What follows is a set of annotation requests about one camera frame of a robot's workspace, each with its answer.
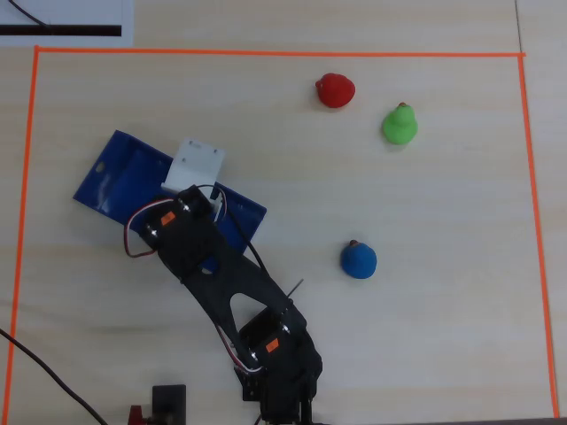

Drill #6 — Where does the black table clamp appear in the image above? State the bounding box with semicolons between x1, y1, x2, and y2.
151;384;188;425

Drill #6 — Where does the thin black cable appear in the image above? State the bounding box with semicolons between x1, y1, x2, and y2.
7;0;47;27

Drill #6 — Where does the white paper with black bar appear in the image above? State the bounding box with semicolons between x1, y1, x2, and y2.
0;0;135;47

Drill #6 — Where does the white servo wire bundle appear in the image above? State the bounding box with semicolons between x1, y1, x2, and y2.
214;324;263;374

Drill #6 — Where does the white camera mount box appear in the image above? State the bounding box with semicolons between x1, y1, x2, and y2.
160;137;227;196

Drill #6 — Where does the blue toy fruit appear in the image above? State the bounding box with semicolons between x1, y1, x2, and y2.
339;239;378;280

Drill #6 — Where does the blue plastic box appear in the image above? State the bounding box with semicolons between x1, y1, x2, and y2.
73;129;268;272

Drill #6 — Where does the red white servo wire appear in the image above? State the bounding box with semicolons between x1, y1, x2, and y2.
123;196;179;260

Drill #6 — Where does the green toy pear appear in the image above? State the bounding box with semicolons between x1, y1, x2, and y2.
382;102;419;146

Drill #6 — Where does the red toy fruit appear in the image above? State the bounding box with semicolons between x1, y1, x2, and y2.
315;73;356;109

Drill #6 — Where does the black camera cable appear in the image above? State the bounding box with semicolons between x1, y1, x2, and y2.
194;183;273;278

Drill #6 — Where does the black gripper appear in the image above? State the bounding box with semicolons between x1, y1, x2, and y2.
175;184;221;221

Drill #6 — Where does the thick black cable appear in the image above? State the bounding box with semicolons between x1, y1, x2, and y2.
0;328;109;425

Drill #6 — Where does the long orange tape strip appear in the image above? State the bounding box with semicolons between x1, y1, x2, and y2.
34;45;527;59

